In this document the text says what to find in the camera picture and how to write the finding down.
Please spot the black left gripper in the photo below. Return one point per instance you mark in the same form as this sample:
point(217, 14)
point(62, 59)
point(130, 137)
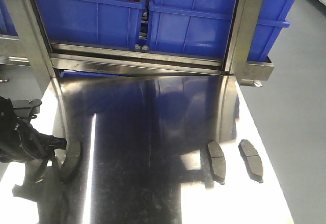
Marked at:
point(20, 141)

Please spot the brake pad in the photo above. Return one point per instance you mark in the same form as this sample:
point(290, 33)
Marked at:
point(217, 162)
point(252, 160)
point(72, 161)

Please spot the blue bin under table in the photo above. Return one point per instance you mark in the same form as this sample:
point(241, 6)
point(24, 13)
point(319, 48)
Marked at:
point(80, 74)

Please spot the blue crate with red bags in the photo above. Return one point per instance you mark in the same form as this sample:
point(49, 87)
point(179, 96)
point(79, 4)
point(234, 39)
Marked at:
point(104, 22)

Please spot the large blue crate right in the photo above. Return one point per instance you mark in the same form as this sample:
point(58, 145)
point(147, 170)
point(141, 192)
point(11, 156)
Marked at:
point(202, 27)

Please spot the stainless steel rack frame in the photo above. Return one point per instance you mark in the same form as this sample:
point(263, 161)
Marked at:
point(31, 46)

